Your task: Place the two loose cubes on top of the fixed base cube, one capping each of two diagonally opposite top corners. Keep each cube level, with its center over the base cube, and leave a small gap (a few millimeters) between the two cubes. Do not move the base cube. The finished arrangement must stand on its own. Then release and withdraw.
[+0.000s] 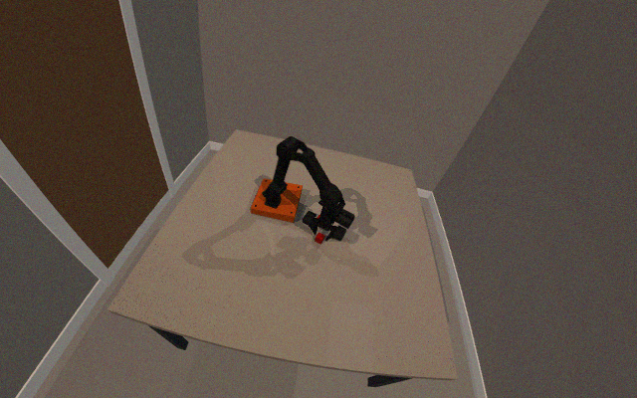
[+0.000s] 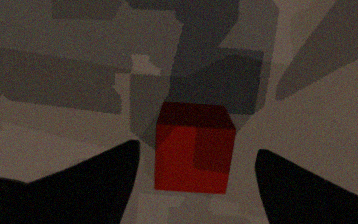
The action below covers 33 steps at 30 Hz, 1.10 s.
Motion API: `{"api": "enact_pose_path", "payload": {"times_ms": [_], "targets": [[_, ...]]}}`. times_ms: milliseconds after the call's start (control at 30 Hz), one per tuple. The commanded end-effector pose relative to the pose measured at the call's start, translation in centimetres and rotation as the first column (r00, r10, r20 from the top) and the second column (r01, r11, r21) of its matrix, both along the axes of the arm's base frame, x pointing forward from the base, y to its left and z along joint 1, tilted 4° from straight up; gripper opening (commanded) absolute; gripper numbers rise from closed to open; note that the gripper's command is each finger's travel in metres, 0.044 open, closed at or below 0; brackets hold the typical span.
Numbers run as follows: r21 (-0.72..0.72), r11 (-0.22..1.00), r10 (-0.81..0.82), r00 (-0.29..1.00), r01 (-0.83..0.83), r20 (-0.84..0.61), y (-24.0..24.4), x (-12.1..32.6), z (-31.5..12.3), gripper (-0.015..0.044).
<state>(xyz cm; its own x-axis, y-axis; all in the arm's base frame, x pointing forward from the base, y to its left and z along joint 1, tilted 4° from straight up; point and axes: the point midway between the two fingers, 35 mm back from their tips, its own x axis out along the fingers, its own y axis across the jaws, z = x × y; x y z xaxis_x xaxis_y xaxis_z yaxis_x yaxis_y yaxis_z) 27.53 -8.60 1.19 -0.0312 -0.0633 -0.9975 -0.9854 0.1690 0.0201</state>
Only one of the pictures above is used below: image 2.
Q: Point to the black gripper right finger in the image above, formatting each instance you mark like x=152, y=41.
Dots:
x=293, y=195

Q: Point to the red cube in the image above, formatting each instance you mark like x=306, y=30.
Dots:
x=193, y=148

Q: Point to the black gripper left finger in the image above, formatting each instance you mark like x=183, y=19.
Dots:
x=95, y=191

